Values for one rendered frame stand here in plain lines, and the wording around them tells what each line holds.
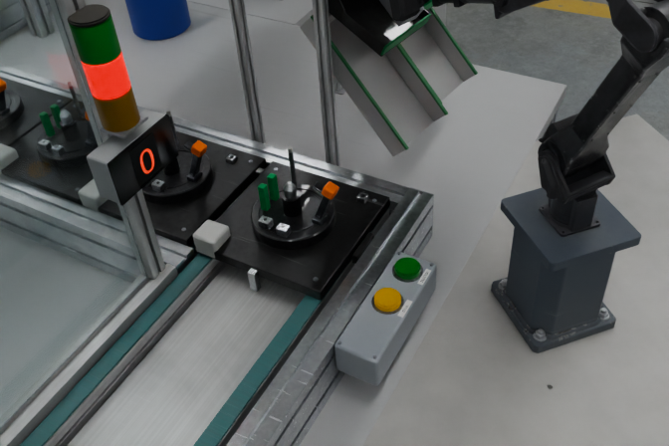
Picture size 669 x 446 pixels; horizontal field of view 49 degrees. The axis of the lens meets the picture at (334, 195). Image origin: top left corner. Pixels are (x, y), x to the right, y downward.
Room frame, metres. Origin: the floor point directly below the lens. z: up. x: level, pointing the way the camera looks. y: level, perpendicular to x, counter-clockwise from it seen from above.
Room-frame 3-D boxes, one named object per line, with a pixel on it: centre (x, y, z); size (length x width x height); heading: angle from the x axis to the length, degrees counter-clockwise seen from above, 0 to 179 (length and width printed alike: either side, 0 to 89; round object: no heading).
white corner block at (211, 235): (0.88, 0.21, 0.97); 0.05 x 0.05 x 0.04; 58
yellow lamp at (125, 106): (0.81, 0.27, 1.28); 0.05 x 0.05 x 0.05
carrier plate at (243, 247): (0.91, 0.07, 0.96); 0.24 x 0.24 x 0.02; 58
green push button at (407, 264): (0.79, -0.10, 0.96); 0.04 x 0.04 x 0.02
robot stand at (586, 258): (0.77, -0.34, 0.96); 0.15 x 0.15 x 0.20; 16
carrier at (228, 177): (1.05, 0.29, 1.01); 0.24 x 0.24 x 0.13; 58
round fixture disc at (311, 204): (0.91, 0.07, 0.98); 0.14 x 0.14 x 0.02
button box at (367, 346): (0.73, -0.07, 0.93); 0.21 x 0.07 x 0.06; 148
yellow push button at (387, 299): (0.73, -0.07, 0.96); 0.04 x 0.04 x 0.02
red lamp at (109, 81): (0.81, 0.27, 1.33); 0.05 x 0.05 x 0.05
